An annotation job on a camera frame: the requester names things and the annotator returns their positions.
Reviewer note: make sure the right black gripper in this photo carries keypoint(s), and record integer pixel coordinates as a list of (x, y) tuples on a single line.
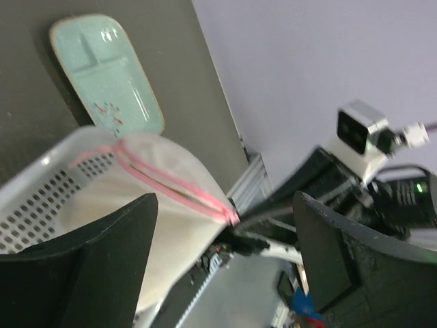
[(394, 206)]

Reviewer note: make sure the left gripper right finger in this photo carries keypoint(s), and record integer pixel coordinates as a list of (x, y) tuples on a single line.
[(359, 277)]

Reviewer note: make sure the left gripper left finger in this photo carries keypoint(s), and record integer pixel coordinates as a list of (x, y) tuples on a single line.
[(89, 277)]

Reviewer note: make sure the white plastic perforated basket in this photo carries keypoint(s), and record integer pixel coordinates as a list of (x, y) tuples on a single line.
[(31, 201)]

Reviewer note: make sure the light green divided tray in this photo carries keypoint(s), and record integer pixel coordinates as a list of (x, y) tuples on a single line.
[(97, 56)]

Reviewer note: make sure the grey slotted cable duct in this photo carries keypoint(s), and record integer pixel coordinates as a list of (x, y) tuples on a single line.
[(215, 262)]

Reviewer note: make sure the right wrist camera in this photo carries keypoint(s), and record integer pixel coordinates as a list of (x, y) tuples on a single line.
[(364, 141)]

